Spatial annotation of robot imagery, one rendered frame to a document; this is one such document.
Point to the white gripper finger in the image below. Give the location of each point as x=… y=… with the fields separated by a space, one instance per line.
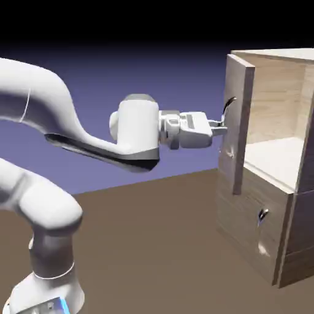
x=219 y=132
x=215 y=123

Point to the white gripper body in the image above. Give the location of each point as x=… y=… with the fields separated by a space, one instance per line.
x=195 y=130

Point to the light wood hinged door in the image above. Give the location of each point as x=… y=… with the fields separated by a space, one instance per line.
x=235 y=147

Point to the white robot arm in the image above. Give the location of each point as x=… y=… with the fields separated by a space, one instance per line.
x=132 y=122

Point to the light wood cabinet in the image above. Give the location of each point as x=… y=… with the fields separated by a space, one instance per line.
x=282 y=157

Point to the light wood closed door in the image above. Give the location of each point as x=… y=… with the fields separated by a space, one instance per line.
x=247 y=220

